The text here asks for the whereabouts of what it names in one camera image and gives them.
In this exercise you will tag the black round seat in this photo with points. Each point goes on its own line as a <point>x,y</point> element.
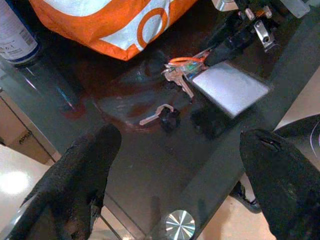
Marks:
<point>297,132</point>

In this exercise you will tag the single key with black head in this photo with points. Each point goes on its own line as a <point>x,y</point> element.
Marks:
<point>170,120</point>

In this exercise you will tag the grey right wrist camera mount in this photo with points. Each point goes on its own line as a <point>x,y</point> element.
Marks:
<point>295,7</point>

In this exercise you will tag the round silver table fitting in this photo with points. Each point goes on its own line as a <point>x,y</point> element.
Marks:
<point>180,223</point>

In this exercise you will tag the white spray can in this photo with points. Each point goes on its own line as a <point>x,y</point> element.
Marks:
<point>12,37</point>

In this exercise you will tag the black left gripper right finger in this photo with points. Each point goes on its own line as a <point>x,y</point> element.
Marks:
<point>282,185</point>

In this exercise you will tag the orange and white bag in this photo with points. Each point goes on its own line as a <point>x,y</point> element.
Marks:
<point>87,30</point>

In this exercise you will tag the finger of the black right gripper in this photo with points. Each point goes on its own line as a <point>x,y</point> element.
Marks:
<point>220,27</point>
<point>222,52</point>

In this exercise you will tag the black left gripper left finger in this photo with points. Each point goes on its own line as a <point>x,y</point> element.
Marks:
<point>72,180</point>

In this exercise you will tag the brown cardboard box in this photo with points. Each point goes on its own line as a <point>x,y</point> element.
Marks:
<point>17,135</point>

